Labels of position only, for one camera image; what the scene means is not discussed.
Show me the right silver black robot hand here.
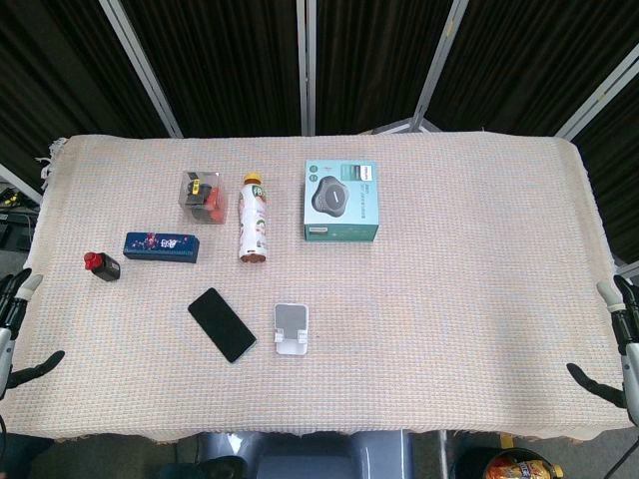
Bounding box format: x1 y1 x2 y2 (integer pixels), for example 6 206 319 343
566 273 639 425

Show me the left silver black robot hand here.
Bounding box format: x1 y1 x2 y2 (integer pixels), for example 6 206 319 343
0 268 67 400

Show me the black smartphone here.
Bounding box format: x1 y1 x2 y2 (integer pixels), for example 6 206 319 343
187 286 259 364

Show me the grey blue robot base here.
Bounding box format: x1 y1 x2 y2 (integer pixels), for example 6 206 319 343
197 431 415 479

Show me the dark blue long box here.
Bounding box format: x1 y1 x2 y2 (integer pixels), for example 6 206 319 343
123 232 202 264

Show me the clear plastic toy box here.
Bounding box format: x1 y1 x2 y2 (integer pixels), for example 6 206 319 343
178 170 231 226

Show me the white phone stand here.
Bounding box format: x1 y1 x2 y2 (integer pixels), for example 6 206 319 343
273 302 311 357

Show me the teal speaker box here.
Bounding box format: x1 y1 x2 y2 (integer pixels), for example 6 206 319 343
303 159 384 243

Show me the red black small device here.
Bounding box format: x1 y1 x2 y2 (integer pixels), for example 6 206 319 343
82 251 124 282

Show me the orange snack bag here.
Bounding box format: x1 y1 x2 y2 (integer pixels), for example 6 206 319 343
486 447 565 479

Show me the beige woven tablecloth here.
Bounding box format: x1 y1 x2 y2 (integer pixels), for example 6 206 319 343
22 130 633 445

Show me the orange cap drink bottle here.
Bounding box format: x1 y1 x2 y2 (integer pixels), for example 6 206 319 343
238 172 272 265

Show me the silver partition post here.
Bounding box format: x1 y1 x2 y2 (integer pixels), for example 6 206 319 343
296 0 319 136
98 0 184 139
553 53 639 141
412 0 471 132

